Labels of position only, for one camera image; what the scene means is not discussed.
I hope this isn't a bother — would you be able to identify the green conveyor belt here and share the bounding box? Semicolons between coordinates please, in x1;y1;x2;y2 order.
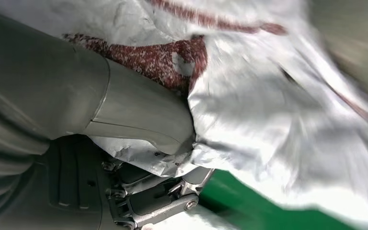
200;170;356;230

